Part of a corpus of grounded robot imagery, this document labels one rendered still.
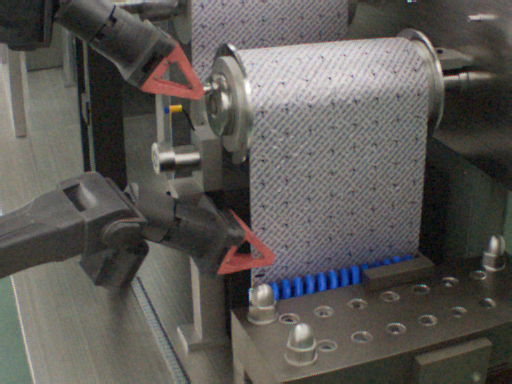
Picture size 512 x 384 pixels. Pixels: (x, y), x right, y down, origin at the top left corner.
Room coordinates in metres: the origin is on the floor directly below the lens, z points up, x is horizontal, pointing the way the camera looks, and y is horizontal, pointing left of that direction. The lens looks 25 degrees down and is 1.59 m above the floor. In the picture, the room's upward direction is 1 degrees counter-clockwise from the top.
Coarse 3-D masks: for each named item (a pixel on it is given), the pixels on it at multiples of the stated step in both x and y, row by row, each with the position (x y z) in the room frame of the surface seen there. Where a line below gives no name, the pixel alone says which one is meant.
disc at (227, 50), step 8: (224, 48) 1.00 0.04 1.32; (232, 48) 0.98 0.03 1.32; (216, 56) 1.03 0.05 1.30; (224, 56) 1.00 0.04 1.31; (232, 56) 0.97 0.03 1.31; (240, 64) 0.95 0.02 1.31; (240, 72) 0.95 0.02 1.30; (240, 80) 0.95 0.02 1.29; (248, 88) 0.93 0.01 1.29; (248, 96) 0.93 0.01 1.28; (248, 104) 0.92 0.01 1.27; (248, 112) 0.92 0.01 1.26; (248, 120) 0.92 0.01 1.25; (248, 128) 0.92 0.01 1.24; (248, 136) 0.92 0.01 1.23; (248, 144) 0.92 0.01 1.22; (232, 152) 0.98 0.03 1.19; (240, 152) 0.95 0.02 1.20; (248, 152) 0.93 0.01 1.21; (232, 160) 0.98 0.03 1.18; (240, 160) 0.95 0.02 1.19
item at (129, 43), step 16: (112, 16) 0.93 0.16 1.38; (128, 16) 0.95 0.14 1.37; (112, 32) 0.93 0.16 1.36; (128, 32) 0.93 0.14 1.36; (144, 32) 0.95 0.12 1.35; (160, 32) 0.95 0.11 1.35; (96, 48) 0.94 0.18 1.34; (112, 48) 0.93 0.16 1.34; (128, 48) 0.93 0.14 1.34; (144, 48) 0.93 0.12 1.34; (160, 48) 0.92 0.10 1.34; (128, 64) 0.94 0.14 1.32; (144, 64) 0.91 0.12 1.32; (128, 80) 0.91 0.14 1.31
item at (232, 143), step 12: (420, 48) 1.05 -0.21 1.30; (216, 60) 1.01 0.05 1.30; (228, 60) 0.98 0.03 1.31; (216, 72) 1.01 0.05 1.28; (228, 72) 0.97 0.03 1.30; (240, 84) 0.95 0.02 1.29; (432, 84) 1.02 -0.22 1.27; (240, 96) 0.94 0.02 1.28; (432, 96) 1.02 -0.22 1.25; (240, 108) 0.93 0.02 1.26; (432, 108) 1.02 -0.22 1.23; (240, 120) 0.93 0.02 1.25; (240, 132) 0.93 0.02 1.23; (228, 144) 0.97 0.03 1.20; (240, 144) 0.94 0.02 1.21
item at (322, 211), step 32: (288, 160) 0.95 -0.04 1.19; (320, 160) 0.96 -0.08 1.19; (352, 160) 0.97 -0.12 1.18; (384, 160) 0.99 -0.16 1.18; (416, 160) 1.00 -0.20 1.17; (256, 192) 0.93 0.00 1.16; (288, 192) 0.95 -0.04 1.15; (320, 192) 0.96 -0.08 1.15; (352, 192) 0.97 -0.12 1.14; (384, 192) 0.99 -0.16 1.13; (416, 192) 1.00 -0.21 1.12; (256, 224) 0.93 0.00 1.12; (288, 224) 0.95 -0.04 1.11; (320, 224) 0.96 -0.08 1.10; (352, 224) 0.97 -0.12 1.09; (384, 224) 0.99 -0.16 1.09; (416, 224) 1.01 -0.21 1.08; (256, 256) 0.93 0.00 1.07; (288, 256) 0.95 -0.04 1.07; (320, 256) 0.96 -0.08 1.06; (352, 256) 0.98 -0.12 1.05; (384, 256) 0.99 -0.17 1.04
